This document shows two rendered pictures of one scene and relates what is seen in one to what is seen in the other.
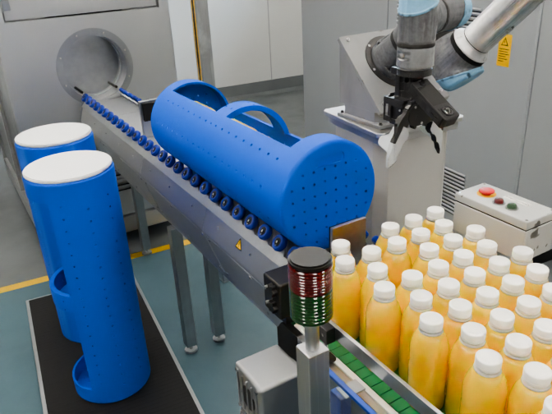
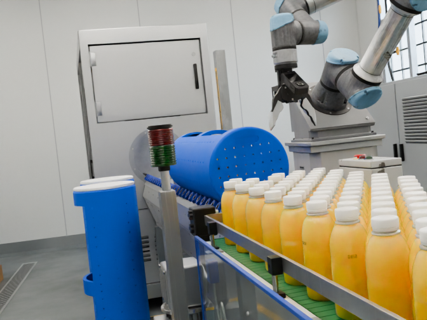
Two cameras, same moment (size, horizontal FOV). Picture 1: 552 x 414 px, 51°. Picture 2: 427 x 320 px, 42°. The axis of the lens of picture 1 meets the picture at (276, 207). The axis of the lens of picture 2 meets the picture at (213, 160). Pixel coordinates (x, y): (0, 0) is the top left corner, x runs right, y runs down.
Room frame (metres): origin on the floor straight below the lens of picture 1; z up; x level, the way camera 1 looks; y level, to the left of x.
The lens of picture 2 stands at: (-0.58, -0.54, 1.23)
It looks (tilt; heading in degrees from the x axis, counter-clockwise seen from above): 3 degrees down; 16
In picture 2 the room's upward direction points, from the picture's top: 6 degrees counter-clockwise
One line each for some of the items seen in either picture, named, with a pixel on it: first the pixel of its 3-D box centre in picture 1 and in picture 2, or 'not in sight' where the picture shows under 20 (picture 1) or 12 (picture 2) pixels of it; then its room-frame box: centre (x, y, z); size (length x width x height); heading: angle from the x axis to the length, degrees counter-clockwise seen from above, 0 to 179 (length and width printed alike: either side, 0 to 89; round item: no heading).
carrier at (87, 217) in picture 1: (93, 282); (114, 280); (1.76, 0.67, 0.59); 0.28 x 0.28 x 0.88
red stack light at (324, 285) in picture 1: (310, 273); (161, 137); (0.70, -0.04, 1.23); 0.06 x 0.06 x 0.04
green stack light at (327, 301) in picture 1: (310, 300); (162, 155); (0.70, -0.04, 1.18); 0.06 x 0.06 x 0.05
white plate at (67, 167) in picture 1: (67, 166); (103, 185); (1.76, 0.67, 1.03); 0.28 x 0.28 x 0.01
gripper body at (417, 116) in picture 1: (410, 96); (286, 84); (1.18, -0.29, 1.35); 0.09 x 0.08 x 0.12; 30
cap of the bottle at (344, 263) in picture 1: (344, 263); (230, 184); (0.99, -0.13, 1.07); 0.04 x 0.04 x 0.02
